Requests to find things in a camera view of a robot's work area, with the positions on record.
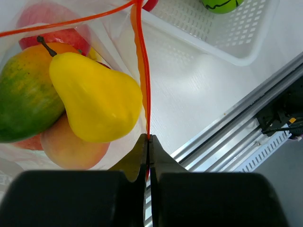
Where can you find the white slotted cable duct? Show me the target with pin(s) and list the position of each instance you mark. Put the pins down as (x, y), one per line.
(263, 152)

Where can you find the yellow pear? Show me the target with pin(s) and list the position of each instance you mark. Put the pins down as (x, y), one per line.
(102, 105)

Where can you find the red tomato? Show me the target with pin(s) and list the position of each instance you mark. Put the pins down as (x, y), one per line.
(47, 12)

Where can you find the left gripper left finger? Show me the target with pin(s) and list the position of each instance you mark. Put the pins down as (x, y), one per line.
(80, 198)

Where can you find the red apple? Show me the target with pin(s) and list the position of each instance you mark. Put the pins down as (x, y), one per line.
(149, 4)

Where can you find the aluminium rail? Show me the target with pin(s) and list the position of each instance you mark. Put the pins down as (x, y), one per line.
(228, 141)

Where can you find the clear zip bag orange zipper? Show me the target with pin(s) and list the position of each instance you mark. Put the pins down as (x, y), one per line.
(116, 42)

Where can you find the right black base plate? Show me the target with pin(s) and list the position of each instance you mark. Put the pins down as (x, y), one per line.
(284, 113)

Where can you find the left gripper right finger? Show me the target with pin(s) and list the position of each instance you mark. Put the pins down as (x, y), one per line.
(180, 198)

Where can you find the orange green mango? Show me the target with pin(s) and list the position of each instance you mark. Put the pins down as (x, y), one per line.
(29, 104)

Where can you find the peach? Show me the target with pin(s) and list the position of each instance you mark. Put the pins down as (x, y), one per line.
(67, 150)

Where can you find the white plastic basket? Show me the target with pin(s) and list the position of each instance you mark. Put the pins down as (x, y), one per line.
(235, 37)

